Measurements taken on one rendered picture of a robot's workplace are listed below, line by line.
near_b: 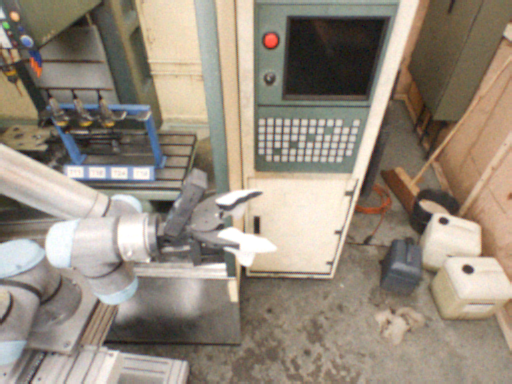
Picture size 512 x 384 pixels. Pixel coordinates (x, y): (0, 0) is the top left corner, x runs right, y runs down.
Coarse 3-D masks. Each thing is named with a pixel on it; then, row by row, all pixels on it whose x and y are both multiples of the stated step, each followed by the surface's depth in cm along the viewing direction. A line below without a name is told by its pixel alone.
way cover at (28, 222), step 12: (0, 216) 170; (12, 216) 169; (24, 216) 168; (36, 216) 166; (48, 216) 165; (0, 228) 166; (12, 228) 165; (24, 228) 163; (36, 228) 162; (48, 228) 161; (0, 240) 160; (12, 240) 160; (36, 240) 158
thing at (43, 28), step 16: (0, 0) 107; (16, 0) 108; (32, 0) 114; (48, 0) 123; (64, 0) 132; (80, 0) 144; (96, 0) 157; (32, 16) 114; (48, 16) 123; (64, 16) 133; (80, 16) 145; (16, 32) 115; (32, 32) 115; (48, 32) 123; (0, 48) 119; (16, 48) 119
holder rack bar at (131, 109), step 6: (48, 108) 151; (66, 108) 150; (72, 108) 150; (90, 108) 150; (96, 108) 150; (114, 108) 150; (120, 108) 150; (126, 108) 150; (132, 108) 150; (138, 108) 150; (144, 108) 150; (150, 108) 153
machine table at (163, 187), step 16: (0, 128) 197; (80, 128) 197; (80, 144) 186; (96, 144) 187; (128, 144) 187; (144, 144) 187; (160, 144) 187; (176, 144) 186; (192, 144) 187; (64, 160) 175; (96, 160) 175; (112, 160) 175; (128, 160) 175; (144, 160) 175; (176, 160) 175; (192, 160) 187; (160, 176) 166; (176, 176) 166; (112, 192) 162; (128, 192) 162; (144, 192) 162; (160, 192) 162; (176, 192) 162
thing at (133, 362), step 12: (132, 360) 167; (144, 360) 168; (156, 360) 167; (168, 360) 167; (180, 360) 167; (132, 372) 163; (144, 372) 163; (156, 372) 164; (168, 372) 163; (180, 372) 164
